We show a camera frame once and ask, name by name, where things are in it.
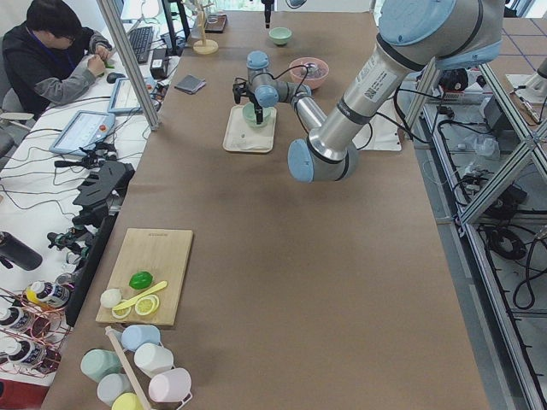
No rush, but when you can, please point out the green cup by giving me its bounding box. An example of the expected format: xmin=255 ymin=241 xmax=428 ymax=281
xmin=80 ymin=349 xmax=121 ymax=383

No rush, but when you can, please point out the yellow cup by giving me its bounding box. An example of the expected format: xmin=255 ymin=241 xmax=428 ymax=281
xmin=111 ymin=392 xmax=144 ymax=410

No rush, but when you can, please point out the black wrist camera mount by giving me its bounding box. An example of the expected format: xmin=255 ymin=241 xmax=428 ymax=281
xmin=232 ymin=77 xmax=249 ymax=104

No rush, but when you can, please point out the aluminium frame post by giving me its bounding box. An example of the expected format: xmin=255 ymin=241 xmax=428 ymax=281
xmin=97 ymin=0 xmax=160 ymax=131

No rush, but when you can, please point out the wooden mug tree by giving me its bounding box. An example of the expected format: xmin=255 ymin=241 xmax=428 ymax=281
xmin=183 ymin=0 xmax=219 ymax=55

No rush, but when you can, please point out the white garlic bulb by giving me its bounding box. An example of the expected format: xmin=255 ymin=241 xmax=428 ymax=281
xmin=100 ymin=288 xmax=122 ymax=309

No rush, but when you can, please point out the pink cup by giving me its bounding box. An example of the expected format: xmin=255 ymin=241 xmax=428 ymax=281
xmin=148 ymin=367 xmax=192 ymax=403

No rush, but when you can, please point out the white cup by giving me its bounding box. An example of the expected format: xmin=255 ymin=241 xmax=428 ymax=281
xmin=133 ymin=343 xmax=174 ymax=378

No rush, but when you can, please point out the lower lemon slice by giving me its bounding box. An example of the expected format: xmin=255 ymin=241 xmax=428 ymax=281
xmin=111 ymin=300 xmax=132 ymax=319

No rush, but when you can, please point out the yellow plastic knife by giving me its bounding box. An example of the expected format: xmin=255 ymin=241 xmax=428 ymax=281
xmin=113 ymin=280 xmax=168 ymax=310

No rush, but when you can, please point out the upper teach pendant tablet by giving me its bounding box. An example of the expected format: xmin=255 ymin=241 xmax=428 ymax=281
xmin=49 ymin=110 xmax=115 ymax=156

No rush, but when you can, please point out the light blue cup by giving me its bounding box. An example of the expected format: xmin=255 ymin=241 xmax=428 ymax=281
xmin=121 ymin=325 xmax=161 ymax=352

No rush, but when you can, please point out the pink bowl with ice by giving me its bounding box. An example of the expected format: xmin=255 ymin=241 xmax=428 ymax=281
xmin=289 ymin=57 xmax=329 ymax=91

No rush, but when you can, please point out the metal ice scoop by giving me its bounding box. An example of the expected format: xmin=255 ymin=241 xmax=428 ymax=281
xmin=300 ymin=62 xmax=321 ymax=78

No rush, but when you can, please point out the white wire cup rack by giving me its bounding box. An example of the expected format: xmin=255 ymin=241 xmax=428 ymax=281
xmin=105 ymin=326 xmax=194 ymax=409

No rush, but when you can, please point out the grey folded cloth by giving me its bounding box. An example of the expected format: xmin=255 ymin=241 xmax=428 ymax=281
xmin=174 ymin=74 xmax=206 ymax=95

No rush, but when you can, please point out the bamboo cutting board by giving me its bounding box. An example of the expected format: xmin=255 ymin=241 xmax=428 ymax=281
xmin=96 ymin=228 xmax=193 ymax=327

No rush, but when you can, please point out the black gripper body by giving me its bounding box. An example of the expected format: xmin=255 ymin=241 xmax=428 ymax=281
xmin=249 ymin=92 xmax=262 ymax=112

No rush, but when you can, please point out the beige serving tray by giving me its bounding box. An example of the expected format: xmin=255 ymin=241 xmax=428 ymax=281
xmin=222 ymin=105 xmax=277 ymax=154

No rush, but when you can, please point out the grey cup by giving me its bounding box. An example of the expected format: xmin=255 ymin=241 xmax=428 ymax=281
xmin=97 ymin=373 xmax=132 ymax=407

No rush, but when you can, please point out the green bowl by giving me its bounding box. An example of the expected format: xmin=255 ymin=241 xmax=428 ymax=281
xmin=242 ymin=102 xmax=276 ymax=128
xmin=268 ymin=27 xmax=292 ymax=46

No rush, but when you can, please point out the black keyboard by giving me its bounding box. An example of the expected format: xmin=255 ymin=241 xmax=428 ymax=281
xmin=128 ymin=26 xmax=154 ymax=64

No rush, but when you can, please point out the seated person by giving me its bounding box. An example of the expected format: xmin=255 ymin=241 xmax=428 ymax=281
xmin=2 ymin=1 xmax=112 ymax=119

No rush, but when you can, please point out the green lime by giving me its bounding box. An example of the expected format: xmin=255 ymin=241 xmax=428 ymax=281
xmin=128 ymin=271 xmax=154 ymax=290

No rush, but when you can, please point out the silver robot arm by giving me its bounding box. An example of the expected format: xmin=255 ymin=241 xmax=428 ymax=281
xmin=233 ymin=0 xmax=505 ymax=183

